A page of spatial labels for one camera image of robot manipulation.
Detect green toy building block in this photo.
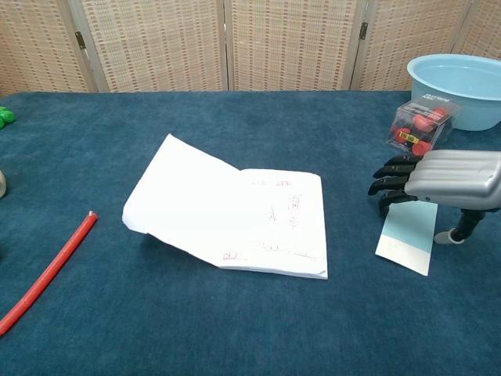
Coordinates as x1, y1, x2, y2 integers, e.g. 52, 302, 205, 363
0, 106, 16, 130

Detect long red candle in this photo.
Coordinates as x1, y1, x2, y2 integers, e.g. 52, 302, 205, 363
0, 210, 99, 336

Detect light blue plastic basin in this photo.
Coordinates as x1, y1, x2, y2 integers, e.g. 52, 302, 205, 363
405, 54, 501, 132

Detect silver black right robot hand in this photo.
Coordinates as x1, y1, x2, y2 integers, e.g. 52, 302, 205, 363
366, 150, 501, 244

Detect dark blue tablecloth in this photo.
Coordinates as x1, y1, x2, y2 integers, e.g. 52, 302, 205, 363
0, 90, 501, 376

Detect woven folding screen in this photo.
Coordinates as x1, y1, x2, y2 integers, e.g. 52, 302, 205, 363
0, 0, 501, 99

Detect clear box with red parts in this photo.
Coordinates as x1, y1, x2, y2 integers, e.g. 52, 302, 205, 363
385, 93, 461, 157

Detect light blue bookmark with tassel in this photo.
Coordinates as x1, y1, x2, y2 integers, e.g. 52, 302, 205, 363
374, 199, 438, 278

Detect white and orange notebook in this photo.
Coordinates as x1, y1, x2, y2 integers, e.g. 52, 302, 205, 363
122, 132, 329, 281

